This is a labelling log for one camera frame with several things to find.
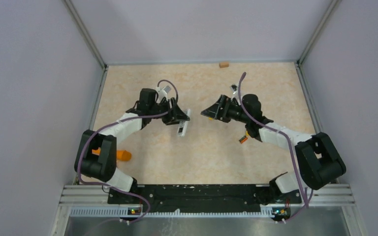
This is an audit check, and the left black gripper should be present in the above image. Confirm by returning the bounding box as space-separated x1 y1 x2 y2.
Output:
149 97 189 125

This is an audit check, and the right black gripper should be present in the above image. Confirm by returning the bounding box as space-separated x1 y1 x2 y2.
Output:
202 94 250 124

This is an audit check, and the white remote with buttons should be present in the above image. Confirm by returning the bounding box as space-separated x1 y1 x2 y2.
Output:
177 109 191 137

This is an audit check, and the green orange battery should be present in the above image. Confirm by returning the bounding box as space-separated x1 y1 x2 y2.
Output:
239 136 248 144

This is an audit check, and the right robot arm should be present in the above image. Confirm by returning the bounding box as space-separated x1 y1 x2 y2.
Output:
201 94 347 205

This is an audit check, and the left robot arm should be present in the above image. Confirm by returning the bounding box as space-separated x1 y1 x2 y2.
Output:
74 88 190 203

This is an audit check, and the brown wooden block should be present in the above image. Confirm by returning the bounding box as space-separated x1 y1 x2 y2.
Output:
219 61 229 68

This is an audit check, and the orange cone toy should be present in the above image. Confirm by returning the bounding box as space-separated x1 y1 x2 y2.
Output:
92 148 132 162

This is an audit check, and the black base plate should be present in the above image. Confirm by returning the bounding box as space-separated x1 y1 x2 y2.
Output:
107 184 302 213

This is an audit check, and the white cable duct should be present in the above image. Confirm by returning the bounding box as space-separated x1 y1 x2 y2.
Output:
69 206 287 219

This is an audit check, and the left aluminium frame post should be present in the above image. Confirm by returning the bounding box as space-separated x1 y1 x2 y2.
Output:
63 0 107 69

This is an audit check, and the aluminium frame post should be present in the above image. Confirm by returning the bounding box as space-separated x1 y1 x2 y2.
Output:
297 0 342 67
63 0 107 69

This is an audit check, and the right aluminium frame post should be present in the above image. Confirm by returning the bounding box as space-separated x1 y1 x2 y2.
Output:
297 0 342 67

